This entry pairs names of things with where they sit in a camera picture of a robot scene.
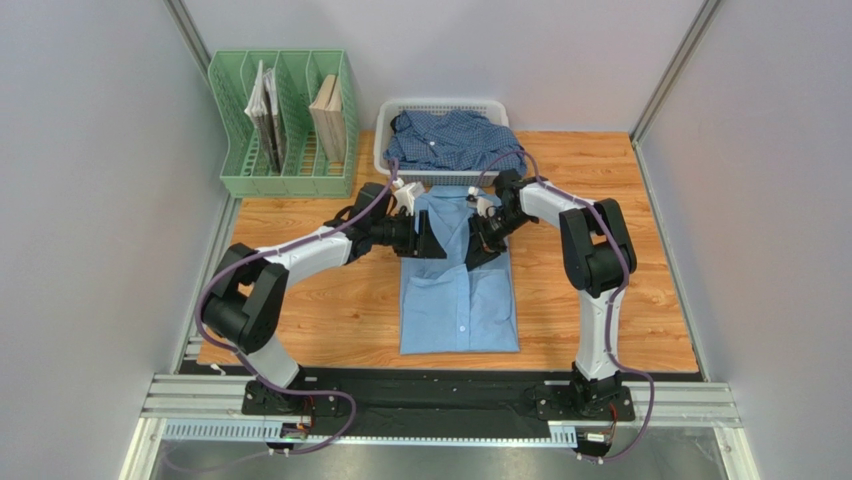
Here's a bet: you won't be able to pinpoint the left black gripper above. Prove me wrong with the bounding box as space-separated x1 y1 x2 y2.
370 210 447 260

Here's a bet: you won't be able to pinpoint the light blue long sleeve shirt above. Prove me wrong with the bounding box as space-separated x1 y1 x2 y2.
399 186 520 355

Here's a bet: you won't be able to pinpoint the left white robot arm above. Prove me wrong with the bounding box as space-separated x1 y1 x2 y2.
194 180 447 395

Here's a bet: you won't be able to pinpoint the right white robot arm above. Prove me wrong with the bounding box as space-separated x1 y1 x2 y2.
465 170 637 418

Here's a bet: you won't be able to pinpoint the dark blue checkered shirt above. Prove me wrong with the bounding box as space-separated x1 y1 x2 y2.
383 109 528 176

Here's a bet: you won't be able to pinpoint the white plastic basket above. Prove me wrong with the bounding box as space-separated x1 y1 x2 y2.
373 98 510 187

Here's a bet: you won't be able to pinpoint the beige books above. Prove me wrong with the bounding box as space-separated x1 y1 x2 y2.
309 75 347 164

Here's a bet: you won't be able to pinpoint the green file organizer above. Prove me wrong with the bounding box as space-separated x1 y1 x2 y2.
208 49 360 198

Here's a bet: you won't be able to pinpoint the grey magazines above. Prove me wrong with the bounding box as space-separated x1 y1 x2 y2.
244 60 287 175

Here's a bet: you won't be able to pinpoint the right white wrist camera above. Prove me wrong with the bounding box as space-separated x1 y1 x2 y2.
465 186 497 218

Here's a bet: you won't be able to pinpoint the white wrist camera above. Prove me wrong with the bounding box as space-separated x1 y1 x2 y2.
465 186 497 218
392 178 426 216

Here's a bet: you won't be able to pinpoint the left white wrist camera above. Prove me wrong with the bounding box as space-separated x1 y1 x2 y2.
392 178 426 216

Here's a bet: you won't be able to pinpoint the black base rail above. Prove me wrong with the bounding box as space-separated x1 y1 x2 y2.
142 359 741 461

